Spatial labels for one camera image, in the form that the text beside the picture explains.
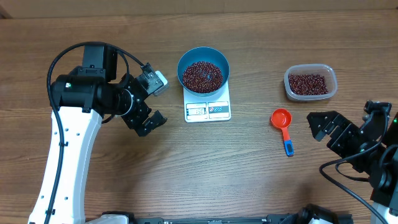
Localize red measuring scoop blue handle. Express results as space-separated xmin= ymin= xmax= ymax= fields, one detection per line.
xmin=270 ymin=108 xmax=294 ymax=157

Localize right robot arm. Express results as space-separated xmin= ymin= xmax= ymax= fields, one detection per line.
xmin=307 ymin=108 xmax=397 ymax=223

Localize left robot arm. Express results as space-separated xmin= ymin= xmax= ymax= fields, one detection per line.
xmin=28 ymin=42 xmax=169 ymax=223

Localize white kitchen scale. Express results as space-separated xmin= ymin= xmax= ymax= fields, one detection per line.
xmin=183 ymin=82 xmax=232 ymax=123

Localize beans in blue bowl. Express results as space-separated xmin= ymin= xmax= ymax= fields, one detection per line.
xmin=182 ymin=61 xmax=224 ymax=93

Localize blue bowl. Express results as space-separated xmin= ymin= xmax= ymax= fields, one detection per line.
xmin=177 ymin=47 xmax=230 ymax=96

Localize red adzuki beans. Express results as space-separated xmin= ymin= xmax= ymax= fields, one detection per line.
xmin=288 ymin=73 xmax=329 ymax=95

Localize clear plastic container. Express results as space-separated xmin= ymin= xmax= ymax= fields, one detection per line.
xmin=284 ymin=63 xmax=338 ymax=101

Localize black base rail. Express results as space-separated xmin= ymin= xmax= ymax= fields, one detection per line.
xmin=89 ymin=203 xmax=354 ymax=224

